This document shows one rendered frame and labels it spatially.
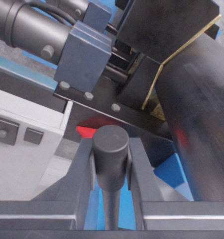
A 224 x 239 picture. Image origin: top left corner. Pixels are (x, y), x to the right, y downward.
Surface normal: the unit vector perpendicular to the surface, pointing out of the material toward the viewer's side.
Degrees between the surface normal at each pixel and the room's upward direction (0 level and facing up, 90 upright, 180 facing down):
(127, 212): 90
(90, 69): 0
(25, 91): 90
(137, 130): 0
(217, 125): 90
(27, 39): 4
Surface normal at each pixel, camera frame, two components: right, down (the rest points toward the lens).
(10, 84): 0.47, -0.65
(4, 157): 0.00, 0.66
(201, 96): -0.71, -0.53
